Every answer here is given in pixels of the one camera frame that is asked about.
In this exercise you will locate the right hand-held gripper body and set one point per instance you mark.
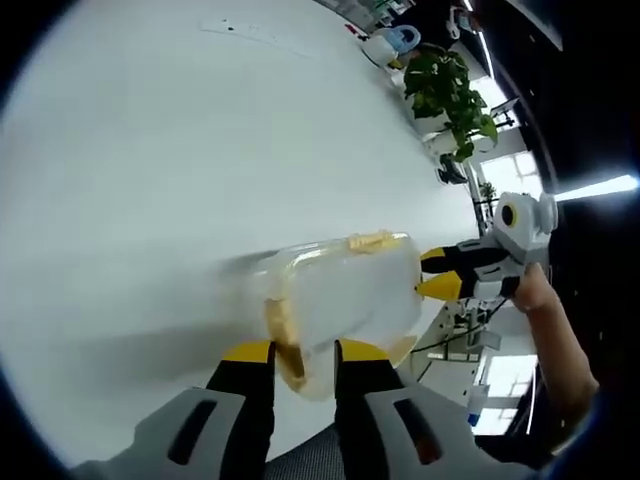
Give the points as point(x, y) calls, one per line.
point(530, 235)

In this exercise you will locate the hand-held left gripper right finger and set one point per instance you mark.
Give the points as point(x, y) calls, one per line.
point(370, 400)

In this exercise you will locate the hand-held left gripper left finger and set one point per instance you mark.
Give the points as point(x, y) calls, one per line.
point(240, 400)

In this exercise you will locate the clear box with yellow buckles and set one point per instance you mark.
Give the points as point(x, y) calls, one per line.
point(350, 295)

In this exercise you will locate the person's right hand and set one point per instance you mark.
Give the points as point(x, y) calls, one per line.
point(537, 295)

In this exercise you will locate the small black device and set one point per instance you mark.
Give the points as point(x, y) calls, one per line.
point(452, 172)

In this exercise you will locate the ceiling light strip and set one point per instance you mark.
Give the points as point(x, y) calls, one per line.
point(600, 186)

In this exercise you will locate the grey mesh seat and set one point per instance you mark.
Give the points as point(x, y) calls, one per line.
point(305, 457)

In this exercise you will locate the green potted plant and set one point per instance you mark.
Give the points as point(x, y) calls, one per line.
point(440, 85)

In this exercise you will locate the white and blue jug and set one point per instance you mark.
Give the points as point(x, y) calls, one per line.
point(387, 50)

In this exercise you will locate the small red object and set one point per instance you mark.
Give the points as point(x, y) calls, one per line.
point(353, 30)

